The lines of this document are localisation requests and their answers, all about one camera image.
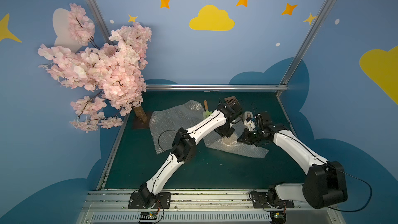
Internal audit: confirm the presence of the white speckled mug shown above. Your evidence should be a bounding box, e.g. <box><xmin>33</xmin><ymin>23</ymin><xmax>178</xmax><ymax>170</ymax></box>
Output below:
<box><xmin>221</xmin><ymin>135</ymin><xmax>239</xmax><ymax>147</ymax></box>

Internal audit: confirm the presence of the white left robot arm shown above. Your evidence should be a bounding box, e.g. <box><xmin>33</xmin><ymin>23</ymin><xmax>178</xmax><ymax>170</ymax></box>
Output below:
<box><xmin>138</xmin><ymin>103</ymin><xmax>243</xmax><ymax>208</ymax></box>

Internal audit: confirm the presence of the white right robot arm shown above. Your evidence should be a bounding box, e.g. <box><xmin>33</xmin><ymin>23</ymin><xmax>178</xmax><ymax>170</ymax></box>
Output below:
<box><xmin>238</xmin><ymin>124</ymin><xmax>348</xmax><ymax>209</ymax></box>

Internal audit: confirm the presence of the white tape dispenser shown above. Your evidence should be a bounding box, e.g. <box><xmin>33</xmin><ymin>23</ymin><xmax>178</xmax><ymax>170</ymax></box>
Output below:
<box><xmin>243</xmin><ymin>112</ymin><xmax>255</xmax><ymax>130</ymax></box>

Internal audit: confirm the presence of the brown slotted scoop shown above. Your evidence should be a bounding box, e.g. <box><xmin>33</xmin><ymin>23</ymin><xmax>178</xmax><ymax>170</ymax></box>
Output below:
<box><xmin>224</xmin><ymin>96</ymin><xmax>239</xmax><ymax>107</ymax></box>

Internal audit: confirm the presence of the right circuit board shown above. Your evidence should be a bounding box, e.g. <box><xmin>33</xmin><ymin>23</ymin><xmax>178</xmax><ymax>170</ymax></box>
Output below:
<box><xmin>269</xmin><ymin>212</ymin><xmax>286</xmax><ymax>224</ymax></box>

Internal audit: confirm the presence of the circuit board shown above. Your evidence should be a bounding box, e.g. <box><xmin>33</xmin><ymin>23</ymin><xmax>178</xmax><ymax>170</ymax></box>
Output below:
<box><xmin>269</xmin><ymin>212</ymin><xmax>286</xmax><ymax>224</ymax></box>
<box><xmin>138</xmin><ymin>212</ymin><xmax>158</xmax><ymax>223</ymax></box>

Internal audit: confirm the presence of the left circuit board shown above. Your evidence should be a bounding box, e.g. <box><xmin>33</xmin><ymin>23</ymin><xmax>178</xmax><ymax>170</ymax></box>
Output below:
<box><xmin>138</xmin><ymin>212</ymin><xmax>158</xmax><ymax>223</ymax></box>

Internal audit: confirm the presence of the pink cherry blossom tree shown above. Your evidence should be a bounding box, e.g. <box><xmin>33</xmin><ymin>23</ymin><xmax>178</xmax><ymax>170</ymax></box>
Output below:
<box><xmin>38</xmin><ymin>4</ymin><xmax>152</xmax><ymax>133</ymax></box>

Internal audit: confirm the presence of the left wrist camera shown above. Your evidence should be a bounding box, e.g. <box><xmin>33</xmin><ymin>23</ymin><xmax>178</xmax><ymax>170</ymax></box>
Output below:
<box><xmin>217</xmin><ymin>102</ymin><xmax>243</xmax><ymax>122</ymax></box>

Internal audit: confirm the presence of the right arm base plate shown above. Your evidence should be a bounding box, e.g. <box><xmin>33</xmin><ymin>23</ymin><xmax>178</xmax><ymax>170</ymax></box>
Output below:
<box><xmin>249</xmin><ymin>190</ymin><xmax>295</xmax><ymax>209</ymax></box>

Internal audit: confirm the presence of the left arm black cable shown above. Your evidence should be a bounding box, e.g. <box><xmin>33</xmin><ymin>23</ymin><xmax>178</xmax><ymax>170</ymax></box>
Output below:
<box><xmin>157</xmin><ymin>129</ymin><xmax>187</xmax><ymax>153</ymax></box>

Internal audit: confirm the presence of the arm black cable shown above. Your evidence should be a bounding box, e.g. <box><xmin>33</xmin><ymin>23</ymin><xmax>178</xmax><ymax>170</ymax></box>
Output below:
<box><xmin>157</xmin><ymin>129</ymin><xmax>187</xmax><ymax>153</ymax></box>
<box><xmin>326</xmin><ymin>164</ymin><xmax>373</xmax><ymax>213</ymax></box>

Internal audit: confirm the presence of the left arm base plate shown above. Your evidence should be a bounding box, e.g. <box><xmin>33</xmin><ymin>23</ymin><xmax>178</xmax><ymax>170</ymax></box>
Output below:
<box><xmin>127</xmin><ymin>191</ymin><xmax>171</xmax><ymax>209</ymax></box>

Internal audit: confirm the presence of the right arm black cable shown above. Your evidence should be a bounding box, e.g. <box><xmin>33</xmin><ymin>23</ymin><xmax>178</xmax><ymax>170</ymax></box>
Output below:
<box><xmin>326</xmin><ymin>164</ymin><xmax>373</xmax><ymax>213</ymax></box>

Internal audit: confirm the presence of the aluminium front rail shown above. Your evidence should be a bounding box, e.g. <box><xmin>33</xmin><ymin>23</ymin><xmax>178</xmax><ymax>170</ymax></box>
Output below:
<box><xmin>77</xmin><ymin>189</ymin><xmax>345</xmax><ymax>224</ymax></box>

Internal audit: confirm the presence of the right aluminium frame post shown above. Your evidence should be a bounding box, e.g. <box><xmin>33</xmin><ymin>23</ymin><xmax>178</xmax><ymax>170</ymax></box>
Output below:
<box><xmin>276</xmin><ymin>0</ymin><xmax>337</xmax><ymax>99</ymax></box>

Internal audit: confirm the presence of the aluminium frame post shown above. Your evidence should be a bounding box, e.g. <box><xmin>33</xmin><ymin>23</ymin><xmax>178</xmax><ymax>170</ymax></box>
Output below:
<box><xmin>276</xmin><ymin>0</ymin><xmax>337</xmax><ymax>99</ymax></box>
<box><xmin>86</xmin><ymin>0</ymin><xmax>114</xmax><ymax>45</ymax></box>

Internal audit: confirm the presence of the left aluminium frame post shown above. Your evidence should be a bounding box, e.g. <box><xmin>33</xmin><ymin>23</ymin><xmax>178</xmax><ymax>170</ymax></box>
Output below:
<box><xmin>86</xmin><ymin>0</ymin><xmax>114</xmax><ymax>45</ymax></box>

